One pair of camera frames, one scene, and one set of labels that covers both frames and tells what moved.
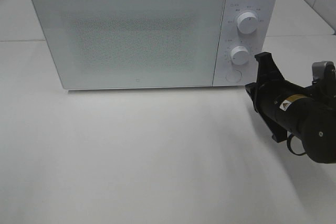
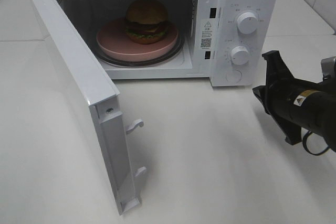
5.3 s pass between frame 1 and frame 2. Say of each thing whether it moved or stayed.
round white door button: stayed
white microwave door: moved
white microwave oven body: stayed
